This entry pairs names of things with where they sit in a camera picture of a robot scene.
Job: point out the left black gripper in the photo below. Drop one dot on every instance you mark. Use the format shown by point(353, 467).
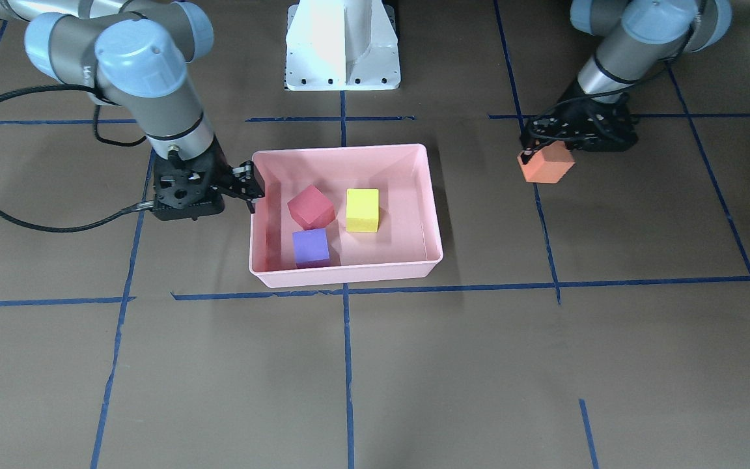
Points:
point(570, 122)

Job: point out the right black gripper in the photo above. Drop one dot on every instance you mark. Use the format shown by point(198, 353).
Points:
point(223, 174)

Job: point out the orange foam block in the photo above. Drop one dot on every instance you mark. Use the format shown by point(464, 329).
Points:
point(546, 166)

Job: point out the red foam block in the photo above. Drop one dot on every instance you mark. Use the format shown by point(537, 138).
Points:
point(311, 209)

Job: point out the purple foam block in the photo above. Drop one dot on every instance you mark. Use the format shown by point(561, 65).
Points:
point(311, 249)

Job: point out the yellow foam block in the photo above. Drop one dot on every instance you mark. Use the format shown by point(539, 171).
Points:
point(362, 210)

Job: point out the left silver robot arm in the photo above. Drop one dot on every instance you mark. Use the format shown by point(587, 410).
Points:
point(637, 35)

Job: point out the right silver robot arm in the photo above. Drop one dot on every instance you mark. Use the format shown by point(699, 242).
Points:
point(135, 55)

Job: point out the pink plastic bin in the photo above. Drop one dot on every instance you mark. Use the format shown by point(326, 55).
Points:
point(406, 245)

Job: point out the white pedestal column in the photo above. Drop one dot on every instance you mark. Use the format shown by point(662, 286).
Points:
point(342, 45)

